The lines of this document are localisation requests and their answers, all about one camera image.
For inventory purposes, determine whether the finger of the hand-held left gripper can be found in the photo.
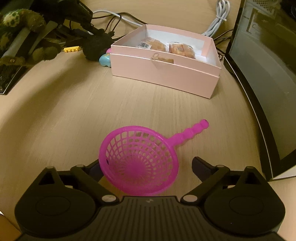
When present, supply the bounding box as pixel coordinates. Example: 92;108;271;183
89;23;115;39

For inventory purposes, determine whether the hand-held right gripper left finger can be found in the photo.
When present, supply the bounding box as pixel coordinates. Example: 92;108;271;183
38;159;118;204

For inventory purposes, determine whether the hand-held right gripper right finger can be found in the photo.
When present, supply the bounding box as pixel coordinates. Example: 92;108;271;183
180;156;258;205

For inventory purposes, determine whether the black plush toy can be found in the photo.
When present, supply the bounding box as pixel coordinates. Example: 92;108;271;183
82;31;115;61

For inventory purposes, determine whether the pink and blue toy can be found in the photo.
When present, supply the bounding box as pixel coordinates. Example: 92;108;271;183
99;47;112;68

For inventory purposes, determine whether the pink plastic strainer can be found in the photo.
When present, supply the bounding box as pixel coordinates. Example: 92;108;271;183
99;119;210;194

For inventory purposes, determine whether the pink cardboard box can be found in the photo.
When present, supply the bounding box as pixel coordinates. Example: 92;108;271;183
110;24;222;100

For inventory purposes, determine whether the brown snack packet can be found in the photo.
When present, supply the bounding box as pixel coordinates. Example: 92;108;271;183
169;42;196;59
135;37;168;53

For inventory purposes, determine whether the camouflage fuzzy cloth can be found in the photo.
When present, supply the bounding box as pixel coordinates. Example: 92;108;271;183
0;9;61;62

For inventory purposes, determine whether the brown paper tag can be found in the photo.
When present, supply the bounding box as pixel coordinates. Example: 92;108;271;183
150;52;174;64

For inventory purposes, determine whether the black monitor screen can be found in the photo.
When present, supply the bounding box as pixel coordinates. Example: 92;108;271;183
223;0;296;182

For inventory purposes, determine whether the black cable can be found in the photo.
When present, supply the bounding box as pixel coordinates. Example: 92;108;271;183
212;28;234;62
105;11;148;34

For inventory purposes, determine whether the white cable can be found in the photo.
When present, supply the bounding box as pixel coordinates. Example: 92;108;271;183
92;0;232;37

